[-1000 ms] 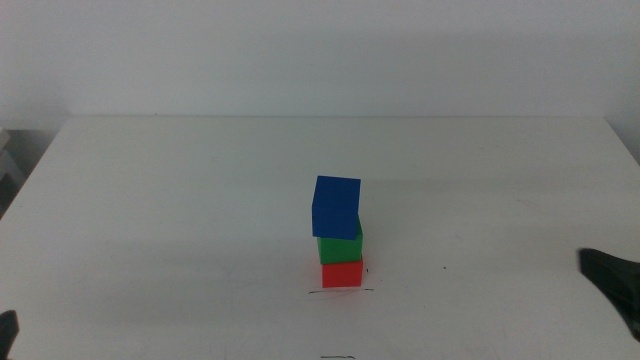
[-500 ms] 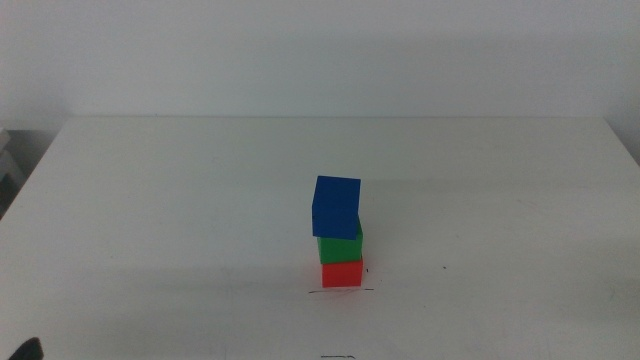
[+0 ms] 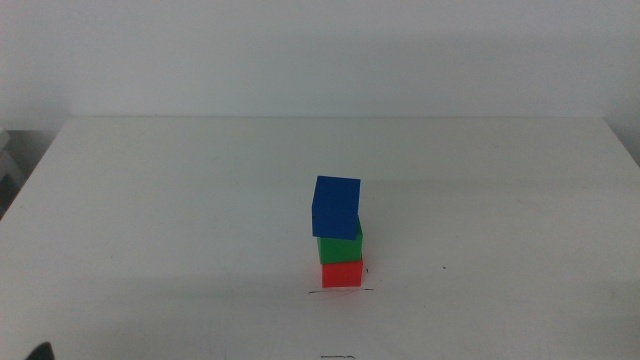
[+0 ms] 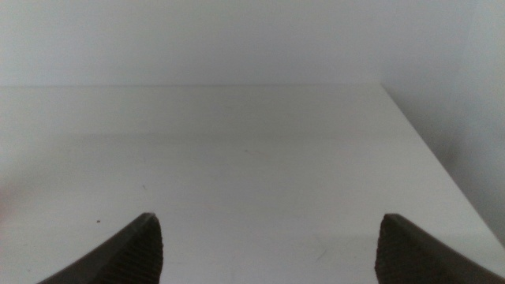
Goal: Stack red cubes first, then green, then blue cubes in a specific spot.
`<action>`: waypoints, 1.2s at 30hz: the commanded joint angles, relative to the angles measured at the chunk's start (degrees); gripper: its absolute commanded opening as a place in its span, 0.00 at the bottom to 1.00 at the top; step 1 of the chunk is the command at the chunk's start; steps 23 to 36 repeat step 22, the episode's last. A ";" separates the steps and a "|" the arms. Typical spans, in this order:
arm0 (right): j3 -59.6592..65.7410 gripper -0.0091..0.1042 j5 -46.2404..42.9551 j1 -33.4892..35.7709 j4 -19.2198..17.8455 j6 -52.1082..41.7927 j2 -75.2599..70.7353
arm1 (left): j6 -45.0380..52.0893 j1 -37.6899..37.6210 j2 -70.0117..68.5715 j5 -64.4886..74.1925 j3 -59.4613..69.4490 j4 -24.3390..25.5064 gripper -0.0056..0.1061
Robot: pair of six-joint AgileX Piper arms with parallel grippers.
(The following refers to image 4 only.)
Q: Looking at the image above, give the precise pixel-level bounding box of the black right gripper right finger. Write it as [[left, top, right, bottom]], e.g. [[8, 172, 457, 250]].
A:
[[374, 213, 505, 284]]

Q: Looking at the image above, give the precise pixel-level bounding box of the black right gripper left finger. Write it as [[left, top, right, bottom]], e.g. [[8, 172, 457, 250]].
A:
[[37, 212, 164, 284]]

